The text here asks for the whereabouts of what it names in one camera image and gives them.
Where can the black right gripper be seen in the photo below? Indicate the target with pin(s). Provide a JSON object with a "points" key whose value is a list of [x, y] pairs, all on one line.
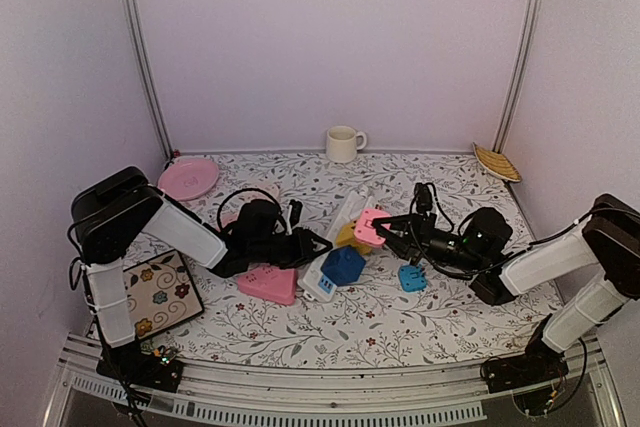
{"points": [[418, 234]]}

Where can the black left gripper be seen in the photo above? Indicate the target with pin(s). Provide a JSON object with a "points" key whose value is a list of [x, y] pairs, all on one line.
{"points": [[304, 248]]}

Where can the yellow cube socket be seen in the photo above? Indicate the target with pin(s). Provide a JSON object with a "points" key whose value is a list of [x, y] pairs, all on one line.
{"points": [[346, 237]]}

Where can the dark blue cube socket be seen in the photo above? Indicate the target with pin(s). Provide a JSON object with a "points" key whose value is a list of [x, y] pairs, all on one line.
{"points": [[343, 266]]}

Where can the long white power strip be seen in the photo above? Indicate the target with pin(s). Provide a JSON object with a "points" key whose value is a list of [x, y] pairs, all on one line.
{"points": [[314, 284]]}

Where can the light blue socket adapter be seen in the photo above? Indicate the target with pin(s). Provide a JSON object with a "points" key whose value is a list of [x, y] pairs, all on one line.
{"points": [[412, 278]]}

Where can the pink triangular power strip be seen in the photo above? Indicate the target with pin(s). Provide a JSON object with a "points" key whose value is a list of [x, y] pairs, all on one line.
{"points": [[270, 283]]}

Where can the round pink power strip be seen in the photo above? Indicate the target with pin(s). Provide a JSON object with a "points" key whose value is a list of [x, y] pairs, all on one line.
{"points": [[265, 189]]}

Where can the pink cube socket adapter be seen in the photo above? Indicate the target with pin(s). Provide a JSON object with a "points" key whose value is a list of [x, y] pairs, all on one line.
{"points": [[228, 219]]}

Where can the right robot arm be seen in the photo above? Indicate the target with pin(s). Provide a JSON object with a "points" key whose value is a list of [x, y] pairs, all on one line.
{"points": [[606, 236]]}

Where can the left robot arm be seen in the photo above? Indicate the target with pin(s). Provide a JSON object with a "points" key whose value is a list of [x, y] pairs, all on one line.
{"points": [[109, 216]]}

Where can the cream ceramic mug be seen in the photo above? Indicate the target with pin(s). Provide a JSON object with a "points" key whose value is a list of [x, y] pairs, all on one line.
{"points": [[343, 143]]}

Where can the yellow leaf shaped dish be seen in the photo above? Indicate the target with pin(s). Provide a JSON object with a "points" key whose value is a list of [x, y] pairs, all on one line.
{"points": [[496, 164]]}

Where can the pink plastic plate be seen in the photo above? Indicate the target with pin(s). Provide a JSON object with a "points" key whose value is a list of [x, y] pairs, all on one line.
{"points": [[189, 178]]}

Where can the floral square tray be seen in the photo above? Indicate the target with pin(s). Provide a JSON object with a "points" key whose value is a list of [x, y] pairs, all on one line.
{"points": [[161, 294]]}

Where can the aluminium front rail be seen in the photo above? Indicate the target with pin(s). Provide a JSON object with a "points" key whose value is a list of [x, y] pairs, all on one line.
{"points": [[481, 391]]}

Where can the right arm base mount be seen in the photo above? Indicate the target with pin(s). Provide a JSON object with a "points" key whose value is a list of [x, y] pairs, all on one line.
{"points": [[523, 370]]}

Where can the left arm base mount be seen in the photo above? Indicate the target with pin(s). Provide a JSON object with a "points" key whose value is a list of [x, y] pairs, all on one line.
{"points": [[131, 365]]}

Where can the aluminium right corner post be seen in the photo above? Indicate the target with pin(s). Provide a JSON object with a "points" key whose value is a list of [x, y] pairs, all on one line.
{"points": [[531, 15]]}

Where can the aluminium corner post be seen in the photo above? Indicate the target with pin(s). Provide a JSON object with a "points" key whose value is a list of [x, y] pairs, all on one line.
{"points": [[531, 15], [134, 23]]}

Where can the aluminium left corner post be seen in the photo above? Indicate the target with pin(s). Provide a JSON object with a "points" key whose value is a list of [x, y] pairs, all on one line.
{"points": [[134, 23]]}

